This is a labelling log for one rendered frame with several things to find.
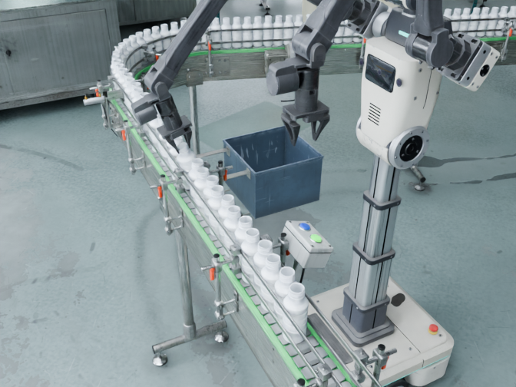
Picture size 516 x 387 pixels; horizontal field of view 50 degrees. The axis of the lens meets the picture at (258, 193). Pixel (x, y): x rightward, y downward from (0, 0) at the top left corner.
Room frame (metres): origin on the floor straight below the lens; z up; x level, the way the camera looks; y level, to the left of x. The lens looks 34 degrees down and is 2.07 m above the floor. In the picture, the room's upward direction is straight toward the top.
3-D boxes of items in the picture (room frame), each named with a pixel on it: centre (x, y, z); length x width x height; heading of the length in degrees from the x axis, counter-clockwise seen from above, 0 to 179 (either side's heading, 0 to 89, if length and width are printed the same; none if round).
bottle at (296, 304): (0.95, -0.09, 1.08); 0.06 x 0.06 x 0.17
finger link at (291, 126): (1.25, -0.10, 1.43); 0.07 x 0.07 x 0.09; 26
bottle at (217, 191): (1.38, 0.12, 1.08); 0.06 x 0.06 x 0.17
